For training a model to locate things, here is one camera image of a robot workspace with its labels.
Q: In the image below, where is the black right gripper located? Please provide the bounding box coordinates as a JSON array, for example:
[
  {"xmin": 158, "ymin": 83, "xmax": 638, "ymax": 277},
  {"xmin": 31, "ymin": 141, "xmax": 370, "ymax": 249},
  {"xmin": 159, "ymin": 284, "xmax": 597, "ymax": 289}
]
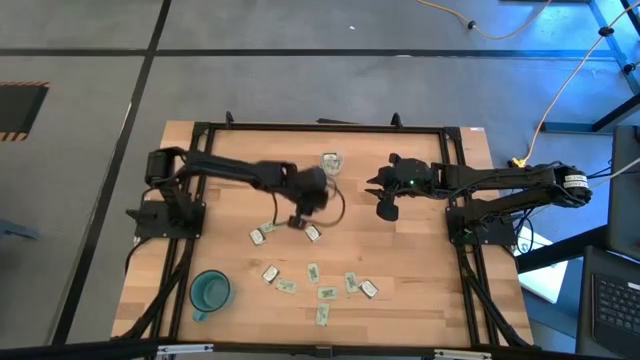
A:
[{"xmin": 364, "ymin": 153, "xmax": 441, "ymax": 201}]

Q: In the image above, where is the black stand leg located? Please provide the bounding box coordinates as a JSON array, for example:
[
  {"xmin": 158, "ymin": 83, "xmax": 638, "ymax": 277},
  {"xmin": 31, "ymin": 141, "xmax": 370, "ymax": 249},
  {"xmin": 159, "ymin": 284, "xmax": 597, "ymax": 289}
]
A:
[{"xmin": 514, "ymin": 224, "xmax": 609, "ymax": 274}]

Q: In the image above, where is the clear plastic bin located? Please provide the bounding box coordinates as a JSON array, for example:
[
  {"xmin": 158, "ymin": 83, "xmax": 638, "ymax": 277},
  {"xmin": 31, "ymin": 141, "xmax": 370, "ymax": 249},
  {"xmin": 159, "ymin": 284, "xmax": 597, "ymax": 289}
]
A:
[{"xmin": 319, "ymin": 151, "xmax": 345, "ymax": 177}]

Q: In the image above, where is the teal mug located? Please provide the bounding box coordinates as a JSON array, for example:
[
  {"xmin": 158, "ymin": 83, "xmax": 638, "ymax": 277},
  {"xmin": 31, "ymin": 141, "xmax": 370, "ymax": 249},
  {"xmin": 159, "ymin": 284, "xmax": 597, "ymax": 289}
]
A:
[{"xmin": 188, "ymin": 269, "xmax": 236, "ymax": 324}]

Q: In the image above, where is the black frame crossbar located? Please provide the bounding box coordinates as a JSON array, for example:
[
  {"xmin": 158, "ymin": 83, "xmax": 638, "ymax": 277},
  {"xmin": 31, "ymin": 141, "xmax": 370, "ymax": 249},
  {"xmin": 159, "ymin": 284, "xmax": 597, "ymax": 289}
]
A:
[{"xmin": 0, "ymin": 338, "xmax": 640, "ymax": 360}]

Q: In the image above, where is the white box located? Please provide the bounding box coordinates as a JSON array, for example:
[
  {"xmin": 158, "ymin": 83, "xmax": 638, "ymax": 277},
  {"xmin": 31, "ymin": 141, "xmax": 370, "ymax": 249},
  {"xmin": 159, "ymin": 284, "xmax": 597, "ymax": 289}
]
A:
[{"xmin": 514, "ymin": 227, "xmax": 570, "ymax": 305}]

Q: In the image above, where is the grey floor object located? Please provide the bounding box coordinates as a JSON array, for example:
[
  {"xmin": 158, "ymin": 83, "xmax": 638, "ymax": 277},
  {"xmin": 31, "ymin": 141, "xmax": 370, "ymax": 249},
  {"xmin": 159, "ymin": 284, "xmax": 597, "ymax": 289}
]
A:
[{"xmin": 0, "ymin": 218, "xmax": 41, "ymax": 241}]

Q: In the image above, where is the yellow floor cable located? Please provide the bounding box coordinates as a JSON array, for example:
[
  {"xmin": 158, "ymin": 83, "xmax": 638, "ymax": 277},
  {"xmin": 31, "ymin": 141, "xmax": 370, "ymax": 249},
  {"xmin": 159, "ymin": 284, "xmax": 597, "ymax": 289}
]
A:
[{"xmin": 416, "ymin": 0, "xmax": 554, "ymax": 41}]

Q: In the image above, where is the black laptop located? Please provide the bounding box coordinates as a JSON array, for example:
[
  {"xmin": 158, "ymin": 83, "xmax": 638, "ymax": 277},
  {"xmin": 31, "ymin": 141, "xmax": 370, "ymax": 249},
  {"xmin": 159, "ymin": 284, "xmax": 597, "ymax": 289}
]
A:
[{"xmin": 574, "ymin": 244, "xmax": 640, "ymax": 360}]

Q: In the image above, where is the tan cable yellow plug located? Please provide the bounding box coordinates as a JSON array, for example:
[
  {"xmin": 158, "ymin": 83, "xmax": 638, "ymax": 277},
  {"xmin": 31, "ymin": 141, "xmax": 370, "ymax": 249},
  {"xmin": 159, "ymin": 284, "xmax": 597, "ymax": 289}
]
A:
[{"xmin": 510, "ymin": 0, "xmax": 640, "ymax": 169}]

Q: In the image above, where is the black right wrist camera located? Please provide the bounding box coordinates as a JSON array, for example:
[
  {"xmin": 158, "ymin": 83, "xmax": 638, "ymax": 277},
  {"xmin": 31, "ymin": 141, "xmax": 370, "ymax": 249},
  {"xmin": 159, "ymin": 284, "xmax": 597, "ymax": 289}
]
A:
[{"xmin": 375, "ymin": 198, "xmax": 400, "ymax": 223}]

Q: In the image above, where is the black cable bundle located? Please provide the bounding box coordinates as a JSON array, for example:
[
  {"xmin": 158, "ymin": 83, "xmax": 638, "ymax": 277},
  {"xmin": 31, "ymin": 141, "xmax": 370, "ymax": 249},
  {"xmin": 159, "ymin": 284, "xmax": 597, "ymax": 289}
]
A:
[
  {"xmin": 457, "ymin": 244, "xmax": 534, "ymax": 349},
  {"xmin": 117, "ymin": 238, "xmax": 199, "ymax": 341}
]

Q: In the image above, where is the silver bracket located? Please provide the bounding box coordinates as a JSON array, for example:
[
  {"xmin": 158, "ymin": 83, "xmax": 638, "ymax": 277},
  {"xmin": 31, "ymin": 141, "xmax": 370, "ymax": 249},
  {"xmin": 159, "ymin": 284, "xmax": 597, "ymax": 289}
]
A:
[
  {"xmin": 433, "ymin": 348, "xmax": 494, "ymax": 360},
  {"xmin": 155, "ymin": 343, "xmax": 215, "ymax": 356}
]

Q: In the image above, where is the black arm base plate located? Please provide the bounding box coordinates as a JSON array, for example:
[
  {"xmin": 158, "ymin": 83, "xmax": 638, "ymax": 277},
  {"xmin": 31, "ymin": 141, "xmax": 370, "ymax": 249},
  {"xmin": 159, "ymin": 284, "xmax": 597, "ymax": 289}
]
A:
[
  {"xmin": 445, "ymin": 204, "xmax": 517, "ymax": 246},
  {"xmin": 125, "ymin": 199, "xmax": 207, "ymax": 240}
]

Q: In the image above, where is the blue metal stand frame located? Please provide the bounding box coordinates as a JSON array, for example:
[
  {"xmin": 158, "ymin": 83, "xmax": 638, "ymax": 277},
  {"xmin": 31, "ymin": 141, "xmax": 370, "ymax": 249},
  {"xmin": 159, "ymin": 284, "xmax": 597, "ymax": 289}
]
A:
[{"xmin": 542, "ymin": 0, "xmax": 640, "ymax": 134}]

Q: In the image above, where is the black left camera cable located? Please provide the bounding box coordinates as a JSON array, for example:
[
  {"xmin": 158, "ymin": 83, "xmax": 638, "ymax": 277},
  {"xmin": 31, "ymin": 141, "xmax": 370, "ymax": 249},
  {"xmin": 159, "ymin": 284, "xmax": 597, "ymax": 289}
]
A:
[{"xmin": 271, "ymin": 177, "xmax": 347, "ymax": 229}]

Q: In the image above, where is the black aluminium table frame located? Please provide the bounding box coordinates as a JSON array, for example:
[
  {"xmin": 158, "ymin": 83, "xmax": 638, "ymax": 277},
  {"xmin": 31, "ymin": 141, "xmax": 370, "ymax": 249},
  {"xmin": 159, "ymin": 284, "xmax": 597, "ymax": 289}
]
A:
[{"xmin": 112, "ymin": 119, "xmax": 534, "ymax": 351}]

